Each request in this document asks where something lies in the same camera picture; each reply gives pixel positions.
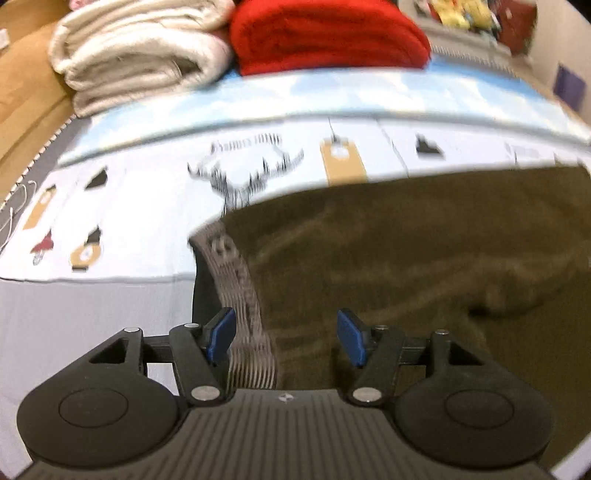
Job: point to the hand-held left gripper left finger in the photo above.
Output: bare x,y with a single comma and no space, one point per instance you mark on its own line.
220,334

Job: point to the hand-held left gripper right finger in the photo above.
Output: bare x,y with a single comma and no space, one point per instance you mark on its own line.
348,337

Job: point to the olive brown pants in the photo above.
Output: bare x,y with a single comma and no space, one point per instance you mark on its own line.
369,240

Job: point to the grey bed sheet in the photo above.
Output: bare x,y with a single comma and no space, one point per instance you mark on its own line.
92,314

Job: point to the printed bed sheet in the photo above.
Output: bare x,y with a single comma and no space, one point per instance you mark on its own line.
152,207

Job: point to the cream folded blanket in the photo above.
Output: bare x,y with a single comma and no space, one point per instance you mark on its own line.
138,55

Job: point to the red folded blanket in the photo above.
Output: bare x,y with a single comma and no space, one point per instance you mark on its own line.
323,37

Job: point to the yellow plush toy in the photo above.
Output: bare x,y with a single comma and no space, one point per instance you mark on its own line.
461,11

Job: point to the white pink folded cloth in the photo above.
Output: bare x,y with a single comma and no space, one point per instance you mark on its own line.
78,2

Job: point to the wooden bed frame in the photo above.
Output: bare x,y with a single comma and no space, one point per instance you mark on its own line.
23,92

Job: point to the purple wall item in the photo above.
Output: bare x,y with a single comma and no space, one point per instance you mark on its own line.
571,86

